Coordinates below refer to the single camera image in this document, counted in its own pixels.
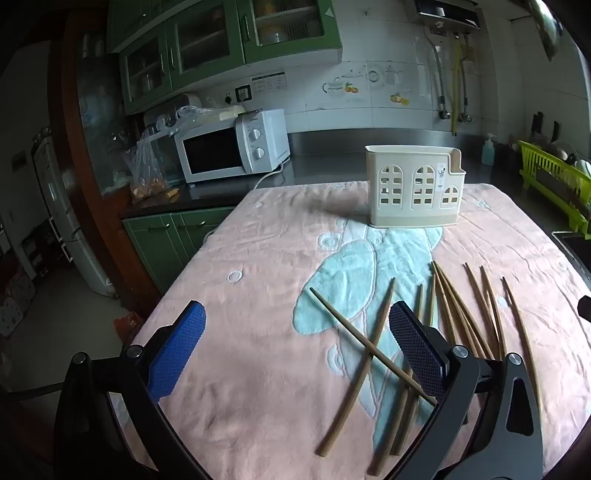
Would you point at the green wall cabinet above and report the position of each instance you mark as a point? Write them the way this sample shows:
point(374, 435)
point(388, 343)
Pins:
point(207, 41)

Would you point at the green plastic dish rack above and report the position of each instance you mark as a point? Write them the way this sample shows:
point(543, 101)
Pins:
point(545, 175)

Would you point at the cream plastic utensil holder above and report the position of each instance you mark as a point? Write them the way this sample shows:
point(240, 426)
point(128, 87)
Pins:
point(406, 203)

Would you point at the green base cabinet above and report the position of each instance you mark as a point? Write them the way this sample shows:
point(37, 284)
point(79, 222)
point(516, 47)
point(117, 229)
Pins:
point(175, 244)

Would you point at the pink and blue towel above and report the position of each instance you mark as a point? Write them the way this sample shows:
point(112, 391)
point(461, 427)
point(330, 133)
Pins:
point(258, 277)

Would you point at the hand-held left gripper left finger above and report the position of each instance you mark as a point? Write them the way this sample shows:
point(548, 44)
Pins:
point(178, 350)

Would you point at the metal range hood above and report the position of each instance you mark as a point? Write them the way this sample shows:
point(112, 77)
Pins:
point(545, 25)

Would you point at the crumpled clear plastic bag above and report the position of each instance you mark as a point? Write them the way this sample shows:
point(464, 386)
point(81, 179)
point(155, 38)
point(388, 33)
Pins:
point(194, 117)

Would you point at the clear plastic bag with food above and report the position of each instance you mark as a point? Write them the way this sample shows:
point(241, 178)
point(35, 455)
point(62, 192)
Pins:
point(145, 177)

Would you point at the blue soap dispenser bottle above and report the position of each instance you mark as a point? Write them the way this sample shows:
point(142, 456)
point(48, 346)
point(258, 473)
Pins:
point(488, 152)

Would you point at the black wall power outlet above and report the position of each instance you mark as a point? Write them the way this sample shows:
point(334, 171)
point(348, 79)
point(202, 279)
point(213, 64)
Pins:
point(243, 93)

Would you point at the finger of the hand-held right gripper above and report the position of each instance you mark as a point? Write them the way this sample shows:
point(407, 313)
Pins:
point(585, 308)

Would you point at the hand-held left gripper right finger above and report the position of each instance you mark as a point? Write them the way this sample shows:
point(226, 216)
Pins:
point(415, 350)

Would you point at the black kitchen sink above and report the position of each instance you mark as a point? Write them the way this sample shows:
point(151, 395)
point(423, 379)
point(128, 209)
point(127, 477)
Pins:
point(575, 254)

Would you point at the group of wooden chopsticks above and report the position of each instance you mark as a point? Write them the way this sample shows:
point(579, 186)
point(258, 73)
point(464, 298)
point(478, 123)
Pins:
point(369, 346)

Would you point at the white wall label sticker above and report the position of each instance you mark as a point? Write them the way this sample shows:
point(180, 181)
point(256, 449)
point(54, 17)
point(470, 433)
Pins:
point(268, 83)

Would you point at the silver refrigerator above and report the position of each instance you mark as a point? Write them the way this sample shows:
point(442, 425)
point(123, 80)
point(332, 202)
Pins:
point(64, 217)

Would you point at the white microwave oven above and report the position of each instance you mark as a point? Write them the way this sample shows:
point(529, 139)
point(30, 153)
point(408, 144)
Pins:
point(207, 154)

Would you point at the fruit tile decal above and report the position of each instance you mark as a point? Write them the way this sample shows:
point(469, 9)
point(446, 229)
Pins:
point(344, 87)

